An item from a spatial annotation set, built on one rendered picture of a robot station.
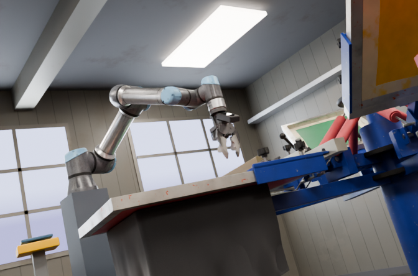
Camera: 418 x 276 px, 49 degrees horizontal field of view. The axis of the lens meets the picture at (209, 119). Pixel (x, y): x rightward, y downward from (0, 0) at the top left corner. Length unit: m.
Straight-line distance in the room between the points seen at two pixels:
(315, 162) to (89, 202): 1.12
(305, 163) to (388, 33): 0.51
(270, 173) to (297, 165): 0.12
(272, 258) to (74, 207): 1.03
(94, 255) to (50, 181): 3.05
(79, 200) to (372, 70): 1.42
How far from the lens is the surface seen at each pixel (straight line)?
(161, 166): 5.81
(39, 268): 1.69
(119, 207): 1.34
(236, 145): 1.88
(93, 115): 5.68
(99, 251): 2.25
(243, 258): 1.55
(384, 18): 1.52
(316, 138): 3.37
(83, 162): 2.36
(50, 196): 5.19
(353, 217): 6.00
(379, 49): 1.57
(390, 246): 5.81
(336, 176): 2.13
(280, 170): 1.58
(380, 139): 2.30
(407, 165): 2.14
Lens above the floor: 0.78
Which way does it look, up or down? 16 degrees up
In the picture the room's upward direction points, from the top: 15 degrees counter-clockwise
